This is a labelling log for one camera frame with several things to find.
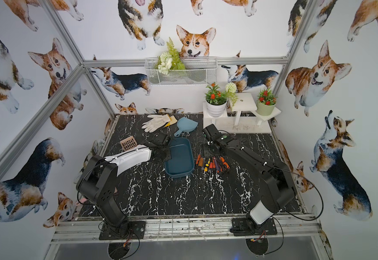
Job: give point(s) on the green potted red flowers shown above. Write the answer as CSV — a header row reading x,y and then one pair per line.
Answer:
x,y
266,102

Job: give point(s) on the yellow cloth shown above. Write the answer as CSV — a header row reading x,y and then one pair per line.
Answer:
x,y
172,121

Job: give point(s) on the brown slotted scoop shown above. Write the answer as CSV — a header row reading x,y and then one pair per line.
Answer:
x,y
128,143

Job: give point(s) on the white potted red flowers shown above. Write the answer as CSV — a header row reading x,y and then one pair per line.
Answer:
x,y
217,100

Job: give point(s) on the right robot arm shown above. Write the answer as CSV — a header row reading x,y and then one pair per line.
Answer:
x,y
276,186

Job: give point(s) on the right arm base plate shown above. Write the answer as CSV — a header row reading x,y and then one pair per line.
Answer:
x,y
247,227

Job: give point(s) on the white wire wall basket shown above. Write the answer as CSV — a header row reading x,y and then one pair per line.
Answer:
x,y
194,71

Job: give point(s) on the blue plastic dustpan scoop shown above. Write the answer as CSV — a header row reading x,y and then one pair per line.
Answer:
x,y
185,125

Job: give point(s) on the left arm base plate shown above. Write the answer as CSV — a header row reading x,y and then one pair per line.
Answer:
x,y
127,230

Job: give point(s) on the green white artificial plant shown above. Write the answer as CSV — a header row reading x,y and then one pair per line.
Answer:
x,y
169,60

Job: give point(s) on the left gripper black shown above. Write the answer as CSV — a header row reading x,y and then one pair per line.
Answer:
x,y
162,151

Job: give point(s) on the white stepped stand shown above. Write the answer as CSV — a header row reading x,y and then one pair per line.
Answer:
x,y
239,117

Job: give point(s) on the black yellow screwdriver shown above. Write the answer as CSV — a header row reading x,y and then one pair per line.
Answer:
x,y
206,168

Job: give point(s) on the white work glove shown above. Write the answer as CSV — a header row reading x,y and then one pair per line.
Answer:
x,y
156,122

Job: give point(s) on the teal storage box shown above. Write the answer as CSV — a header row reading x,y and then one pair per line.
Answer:
x,y
182,161

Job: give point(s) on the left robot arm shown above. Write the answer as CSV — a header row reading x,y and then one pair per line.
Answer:
x,y
99,180

